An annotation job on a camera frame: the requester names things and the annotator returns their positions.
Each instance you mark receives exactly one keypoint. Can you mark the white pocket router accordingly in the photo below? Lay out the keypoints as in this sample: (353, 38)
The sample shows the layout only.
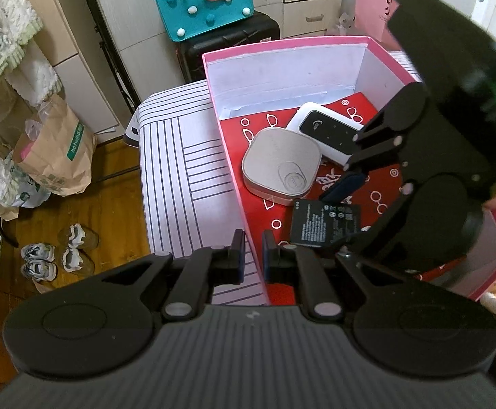
(316, 128)

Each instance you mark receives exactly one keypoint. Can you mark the brown paper bag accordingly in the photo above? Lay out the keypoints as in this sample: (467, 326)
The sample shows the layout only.
(56, 157)

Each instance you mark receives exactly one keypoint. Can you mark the beige cabinet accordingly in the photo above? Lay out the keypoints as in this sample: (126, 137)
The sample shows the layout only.
(81, 51)

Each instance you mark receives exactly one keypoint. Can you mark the striped white table cover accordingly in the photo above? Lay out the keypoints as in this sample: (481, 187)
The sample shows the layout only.
(179, 179)

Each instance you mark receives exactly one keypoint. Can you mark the grey white sneaker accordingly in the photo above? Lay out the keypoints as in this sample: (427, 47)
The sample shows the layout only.
(37, 251)
(39, 270)

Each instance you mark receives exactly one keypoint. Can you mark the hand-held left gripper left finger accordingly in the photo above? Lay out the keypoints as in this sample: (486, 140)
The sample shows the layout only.
(238, 260)

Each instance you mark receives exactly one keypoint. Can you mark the white fluffy towel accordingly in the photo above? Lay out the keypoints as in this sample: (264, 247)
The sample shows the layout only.
(37, 72)

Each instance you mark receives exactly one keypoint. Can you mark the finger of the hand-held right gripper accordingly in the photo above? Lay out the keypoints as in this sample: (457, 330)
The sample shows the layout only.
(376, 234)
(342, 187)

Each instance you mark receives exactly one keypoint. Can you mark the grey square device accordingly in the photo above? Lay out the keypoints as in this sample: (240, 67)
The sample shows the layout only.
(273, 157)

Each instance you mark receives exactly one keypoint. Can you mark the black suitcase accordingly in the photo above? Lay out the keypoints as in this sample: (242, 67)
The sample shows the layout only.
(231, 47)

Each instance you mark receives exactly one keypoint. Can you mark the teal felt bag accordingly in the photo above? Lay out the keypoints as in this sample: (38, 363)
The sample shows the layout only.
(197, 12)

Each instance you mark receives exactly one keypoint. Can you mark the black battery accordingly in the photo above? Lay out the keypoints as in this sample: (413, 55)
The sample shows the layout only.
(316, 226)

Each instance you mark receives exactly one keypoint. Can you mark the red printed paper lining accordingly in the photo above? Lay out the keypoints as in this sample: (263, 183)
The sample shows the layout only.
(256, 204)

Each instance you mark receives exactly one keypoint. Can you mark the pink paper bag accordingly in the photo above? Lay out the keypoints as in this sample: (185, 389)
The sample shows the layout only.
(371, 8)

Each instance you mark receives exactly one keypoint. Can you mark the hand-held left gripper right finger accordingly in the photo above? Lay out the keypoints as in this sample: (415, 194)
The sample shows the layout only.
(267, 257)

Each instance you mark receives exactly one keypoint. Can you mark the black stand pole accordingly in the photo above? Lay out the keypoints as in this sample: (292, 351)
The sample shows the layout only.
(103, 38)

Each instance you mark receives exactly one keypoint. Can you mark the pink cardboard box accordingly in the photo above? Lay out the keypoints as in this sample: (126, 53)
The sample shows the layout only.
(282, 76)

